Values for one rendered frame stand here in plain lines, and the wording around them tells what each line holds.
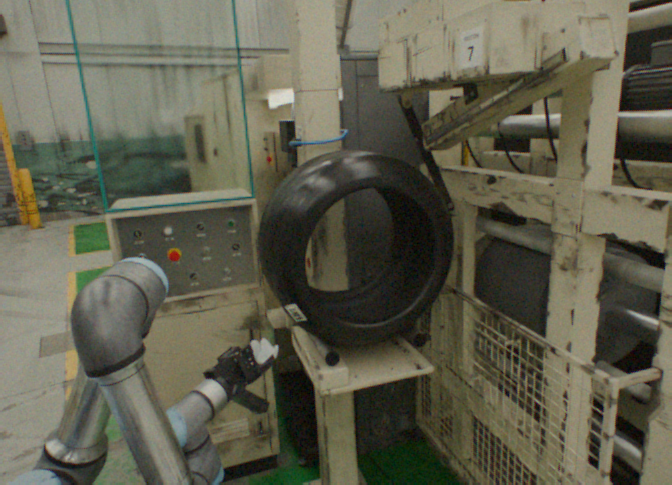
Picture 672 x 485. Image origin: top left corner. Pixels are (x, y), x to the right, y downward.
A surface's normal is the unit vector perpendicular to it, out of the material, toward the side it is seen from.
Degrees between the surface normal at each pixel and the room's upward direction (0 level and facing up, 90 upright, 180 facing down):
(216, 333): 90
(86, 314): 54
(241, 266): 90
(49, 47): 90
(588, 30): 72
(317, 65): 90
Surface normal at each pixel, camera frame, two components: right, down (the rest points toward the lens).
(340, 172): -0.04, -0.50
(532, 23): 0.32, 0.22
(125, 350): 0.76, -0.11
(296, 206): -0.36, -0.22
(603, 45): 0.29, -0.08
